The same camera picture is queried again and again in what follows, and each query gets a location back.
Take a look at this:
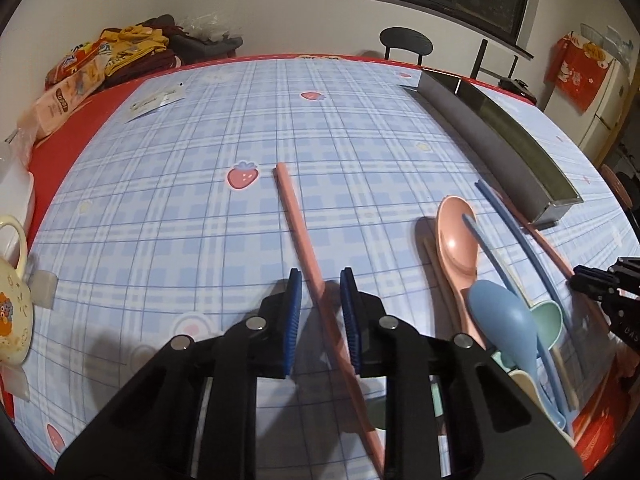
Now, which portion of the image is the black frame chair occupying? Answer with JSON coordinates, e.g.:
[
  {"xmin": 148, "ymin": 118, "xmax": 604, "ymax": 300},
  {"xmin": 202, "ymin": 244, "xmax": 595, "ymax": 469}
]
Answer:
[{"xmin": 470, "ymin": 39, "xmax": 539, "ymax": 104}]

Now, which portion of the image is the white fridge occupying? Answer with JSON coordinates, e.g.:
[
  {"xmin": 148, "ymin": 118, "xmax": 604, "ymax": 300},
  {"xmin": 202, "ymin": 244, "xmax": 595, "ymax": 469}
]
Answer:
[{"xmin": 545, "ymin": 45, "xmax": 640, "ymax": 161}]

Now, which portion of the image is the cream spoon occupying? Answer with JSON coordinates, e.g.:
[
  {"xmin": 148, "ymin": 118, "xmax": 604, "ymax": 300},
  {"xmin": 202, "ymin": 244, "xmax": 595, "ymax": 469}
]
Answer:
[{"xmin": 507, "ymin": 369, "xmax": 576, "ymax": 448}]

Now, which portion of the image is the blue spoon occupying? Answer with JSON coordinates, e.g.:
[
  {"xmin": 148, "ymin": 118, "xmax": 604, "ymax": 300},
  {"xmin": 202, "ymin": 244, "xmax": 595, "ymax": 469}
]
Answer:
[{"xmin": 467, "ymin": 280, "xmax": 568, "ymax": 431}]

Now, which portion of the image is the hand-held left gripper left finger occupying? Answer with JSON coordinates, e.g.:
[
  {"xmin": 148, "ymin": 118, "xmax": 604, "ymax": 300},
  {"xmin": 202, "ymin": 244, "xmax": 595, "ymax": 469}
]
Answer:
[{"xmin": 57, "ymin": 267, "xmax": 303, "ymax": 480}]

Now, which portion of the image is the dark window sill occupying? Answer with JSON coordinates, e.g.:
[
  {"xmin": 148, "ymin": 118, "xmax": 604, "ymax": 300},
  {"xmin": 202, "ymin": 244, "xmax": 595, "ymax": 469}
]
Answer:
[{"xmin": 306, "ymin": 0, "xmax": 536, "ymax": 61}]

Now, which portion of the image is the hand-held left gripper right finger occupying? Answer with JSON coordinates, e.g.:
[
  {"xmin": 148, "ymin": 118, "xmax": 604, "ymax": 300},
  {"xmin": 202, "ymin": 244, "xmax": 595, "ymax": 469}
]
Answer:
[{"xmin": 340, "ymin": 267, "xmax": 586, "ymax": 480}]

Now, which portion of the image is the white plastic container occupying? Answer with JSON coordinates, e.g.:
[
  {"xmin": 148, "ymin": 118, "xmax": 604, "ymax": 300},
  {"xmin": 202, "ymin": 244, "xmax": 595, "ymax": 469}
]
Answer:
[{"xmin": 0, "ymin": 142, "xmax": 37, "ymax": 241}]

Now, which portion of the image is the white paper card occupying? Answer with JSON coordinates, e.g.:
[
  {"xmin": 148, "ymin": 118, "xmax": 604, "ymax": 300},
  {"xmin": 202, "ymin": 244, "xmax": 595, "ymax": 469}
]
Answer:
[{"xmin": 122, "ymin": 81, "xmax": 187, "ymax": 123}]

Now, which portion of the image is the pink tissue packet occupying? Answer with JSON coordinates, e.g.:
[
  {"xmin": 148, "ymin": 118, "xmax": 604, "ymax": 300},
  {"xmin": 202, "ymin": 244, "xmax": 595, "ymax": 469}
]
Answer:
[{"xmin": 17, "ymin": 77, "xmax": 107, "ymax": 141}]

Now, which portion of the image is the orange snack packet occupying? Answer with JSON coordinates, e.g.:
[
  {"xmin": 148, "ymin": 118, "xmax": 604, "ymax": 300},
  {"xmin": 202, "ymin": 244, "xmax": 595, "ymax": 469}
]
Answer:
[{"xmin": 45, "ymin": 40, "xmax": 113, "ymax": 88}]

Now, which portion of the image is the pile of clothes and bags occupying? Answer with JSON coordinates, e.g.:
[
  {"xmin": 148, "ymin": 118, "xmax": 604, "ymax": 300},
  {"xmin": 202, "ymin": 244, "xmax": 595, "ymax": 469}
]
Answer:
[{"xmin": 107, "ymin": 17, "xmax": 201, "ymax": 81}]

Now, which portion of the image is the green spoon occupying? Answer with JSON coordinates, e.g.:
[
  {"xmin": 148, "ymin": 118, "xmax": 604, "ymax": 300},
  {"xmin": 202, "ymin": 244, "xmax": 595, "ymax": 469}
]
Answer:
[{"xmin": 430, "ymin": 301, "xmax": 564, "ymax": 418}]

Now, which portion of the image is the yellow printed clothing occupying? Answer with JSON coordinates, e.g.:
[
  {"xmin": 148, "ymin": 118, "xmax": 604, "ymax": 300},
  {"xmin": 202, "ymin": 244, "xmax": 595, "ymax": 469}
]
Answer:
[{"xmin": 100, "ymin": 24, "xmax": 168, "ymax": 73}]

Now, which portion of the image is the small clear plastic packet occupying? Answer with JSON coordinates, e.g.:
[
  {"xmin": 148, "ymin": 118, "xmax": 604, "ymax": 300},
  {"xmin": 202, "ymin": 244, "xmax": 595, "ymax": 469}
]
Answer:
[{"xmin": 25, "ymin": 255, "xmax": 57, "ymax": 307}]

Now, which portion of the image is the cream cartoon mug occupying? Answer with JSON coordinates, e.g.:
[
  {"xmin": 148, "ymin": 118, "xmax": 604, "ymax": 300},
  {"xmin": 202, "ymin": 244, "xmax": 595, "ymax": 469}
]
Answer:
[{"xmin": 0, "ymin": 214, "xmax": 33, "ymax": 367}]

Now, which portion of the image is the pink chopstick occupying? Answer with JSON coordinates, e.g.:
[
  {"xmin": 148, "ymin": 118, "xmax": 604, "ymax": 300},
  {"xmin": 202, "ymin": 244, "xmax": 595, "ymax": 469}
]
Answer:
[
  {"xmin": 272, "ymin": 162, "xmax": 386, "ymax": 478},
  {"xmin": 492, "ymin": 185, "xmax": 576, "ymax": 278}
]

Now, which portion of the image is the metal utensil tray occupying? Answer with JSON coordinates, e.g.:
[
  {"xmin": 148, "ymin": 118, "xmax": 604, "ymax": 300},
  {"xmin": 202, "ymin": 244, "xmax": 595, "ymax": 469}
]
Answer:
[{"xmin": 402, "ymin": 67, "xmax": 583, "ymax": 228}]

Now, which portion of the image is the pink spoon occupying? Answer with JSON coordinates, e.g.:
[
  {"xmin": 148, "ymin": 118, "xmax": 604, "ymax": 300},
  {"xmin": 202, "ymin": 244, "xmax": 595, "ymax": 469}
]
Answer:
[{"xmin": 435, "ymin": 195, "xmax": 488, "ymax": 351}]

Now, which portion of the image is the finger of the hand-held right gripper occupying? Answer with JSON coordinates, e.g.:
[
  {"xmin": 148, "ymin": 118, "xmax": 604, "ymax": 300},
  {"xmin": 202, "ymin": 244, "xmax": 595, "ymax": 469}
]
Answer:
[
  {"xmin": 570, "ymin": 265, "xmax": 626, "ymax": 311},
  {"xmin": 612, "ymin": 256, "xmax": 640, "ymax": 291}
]

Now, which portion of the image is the red printed bag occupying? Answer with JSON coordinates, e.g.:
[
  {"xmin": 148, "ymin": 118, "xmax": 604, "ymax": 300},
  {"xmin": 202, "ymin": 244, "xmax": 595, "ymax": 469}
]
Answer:
[{"xmin": 544, "ymin": 32, "xmax": 613, "ymax": 113}]

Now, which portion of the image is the black round back chair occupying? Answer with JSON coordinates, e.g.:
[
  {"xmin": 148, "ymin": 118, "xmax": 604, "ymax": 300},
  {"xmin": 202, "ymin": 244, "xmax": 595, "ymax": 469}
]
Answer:
[{"xmin": 378, "ymin": 26, "xmax": 434, "ymax": 63}]

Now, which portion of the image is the clear plastic bag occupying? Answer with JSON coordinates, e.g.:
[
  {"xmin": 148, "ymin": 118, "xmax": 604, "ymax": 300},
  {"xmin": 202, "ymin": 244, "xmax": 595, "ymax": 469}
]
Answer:
[{"xmin": 177, "ymin": 10, "xmax": 232, "ymax": 43}]

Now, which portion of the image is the dark grey clothing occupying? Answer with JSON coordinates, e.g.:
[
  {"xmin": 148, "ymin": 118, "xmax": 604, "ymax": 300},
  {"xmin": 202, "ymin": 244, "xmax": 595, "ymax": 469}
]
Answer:
[{"xmin": 172, "ymin": 30, "xmax": 244, "ymax": 66}]

